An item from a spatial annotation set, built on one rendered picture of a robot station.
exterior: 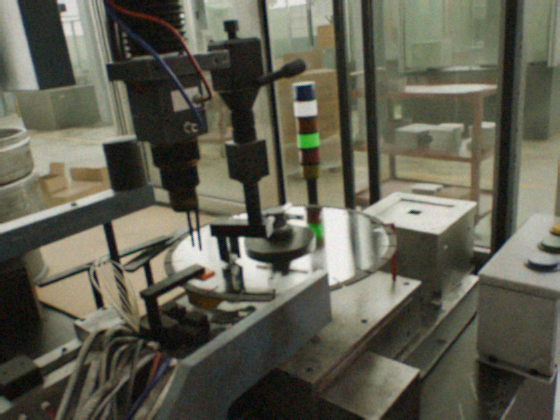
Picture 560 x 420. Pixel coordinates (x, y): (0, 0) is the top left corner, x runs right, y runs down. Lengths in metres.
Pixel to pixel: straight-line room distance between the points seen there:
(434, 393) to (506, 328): 0.14
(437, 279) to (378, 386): 0.33
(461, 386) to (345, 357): 0.19
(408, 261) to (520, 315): 0.25
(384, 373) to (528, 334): 0.22
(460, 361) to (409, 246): 0.22
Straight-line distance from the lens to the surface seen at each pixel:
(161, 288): 0.63
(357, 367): 0.72
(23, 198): 1.23
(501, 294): 0.79
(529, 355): 0.83
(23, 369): 0.75
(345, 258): 0.71
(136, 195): 0.83
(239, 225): 0.68
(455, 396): 0.79
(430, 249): 0.93
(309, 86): 1.00
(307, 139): 1.01
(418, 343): 0.87
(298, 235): 0.77
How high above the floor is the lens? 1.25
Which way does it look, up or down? 19 degrees down
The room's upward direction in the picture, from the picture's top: 6 degrees counter-clockwise
